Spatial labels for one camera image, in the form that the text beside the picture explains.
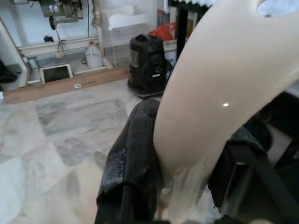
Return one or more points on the black air purifier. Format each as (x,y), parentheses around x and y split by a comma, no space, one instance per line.
(147,63)

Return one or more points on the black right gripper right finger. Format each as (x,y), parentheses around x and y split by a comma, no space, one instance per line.
(240,168)

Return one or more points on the black wooden table leg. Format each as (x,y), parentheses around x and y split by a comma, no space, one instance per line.
(184,23)

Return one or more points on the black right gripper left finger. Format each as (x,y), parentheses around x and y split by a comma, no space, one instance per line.
(133,149)

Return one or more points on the white framed black pedal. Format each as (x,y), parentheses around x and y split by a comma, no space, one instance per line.
(56,73)

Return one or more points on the long wooden plank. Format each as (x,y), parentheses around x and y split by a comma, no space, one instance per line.
(70,87)

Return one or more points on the white vertical pipe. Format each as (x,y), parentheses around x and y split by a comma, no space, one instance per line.
(99,30)

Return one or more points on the white plastic jug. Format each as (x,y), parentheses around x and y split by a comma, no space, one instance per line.
(93,57)

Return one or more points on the grey sewing machine motor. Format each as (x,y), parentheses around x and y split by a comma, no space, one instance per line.
(63,9)

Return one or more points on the red plastic bag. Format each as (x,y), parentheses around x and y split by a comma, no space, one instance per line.
(164,30)

